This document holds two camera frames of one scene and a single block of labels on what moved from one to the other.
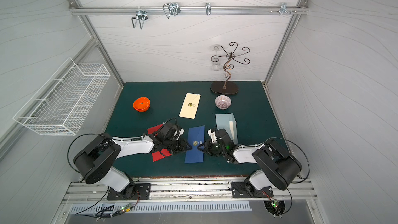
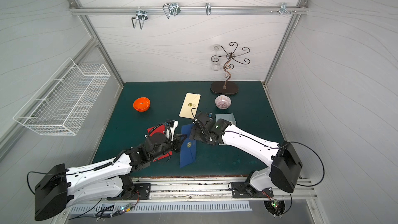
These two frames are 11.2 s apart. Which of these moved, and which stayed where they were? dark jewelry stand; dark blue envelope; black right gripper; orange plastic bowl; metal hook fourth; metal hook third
Moved: dark blue envelope; black right gripper
Stayed: dark jewelry stand; metal hook fourth; metal hook third; orange plastic bowl
